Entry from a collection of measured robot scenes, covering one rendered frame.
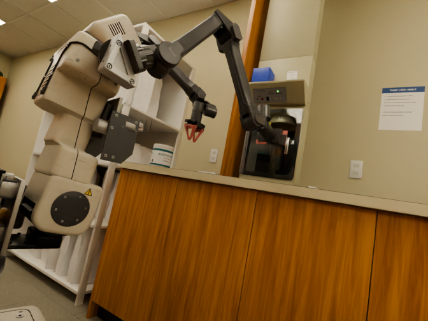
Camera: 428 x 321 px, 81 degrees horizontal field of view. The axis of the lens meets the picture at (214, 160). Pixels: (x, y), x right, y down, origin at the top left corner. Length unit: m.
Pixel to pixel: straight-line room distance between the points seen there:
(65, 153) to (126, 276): 0.94
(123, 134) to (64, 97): 0.20
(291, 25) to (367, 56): 0.59
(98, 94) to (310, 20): 1.29
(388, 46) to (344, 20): 0.37
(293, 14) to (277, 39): 0.17
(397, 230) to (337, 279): 0.27
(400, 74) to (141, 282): 1.95
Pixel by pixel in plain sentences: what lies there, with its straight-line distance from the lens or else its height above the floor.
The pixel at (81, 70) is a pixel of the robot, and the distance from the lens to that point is 0.85.
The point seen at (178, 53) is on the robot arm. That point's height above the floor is 1.26.
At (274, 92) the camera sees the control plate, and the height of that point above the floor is 1.46.
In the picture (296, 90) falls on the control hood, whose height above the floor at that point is 1.46.
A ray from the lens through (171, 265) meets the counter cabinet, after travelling 1.38.
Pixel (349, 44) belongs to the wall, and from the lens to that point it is 2.14.
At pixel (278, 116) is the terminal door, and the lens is 1.49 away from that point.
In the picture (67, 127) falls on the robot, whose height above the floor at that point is 0.96.
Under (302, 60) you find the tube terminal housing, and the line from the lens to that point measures 1.63.
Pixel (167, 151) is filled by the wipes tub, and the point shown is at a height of 1.05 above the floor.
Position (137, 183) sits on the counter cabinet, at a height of 0.82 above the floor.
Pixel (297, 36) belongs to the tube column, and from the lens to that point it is 1.72.
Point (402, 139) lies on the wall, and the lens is 1.86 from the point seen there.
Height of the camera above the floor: 0.84
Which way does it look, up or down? 8 degrees up
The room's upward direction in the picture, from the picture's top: 11 degrees clockwise
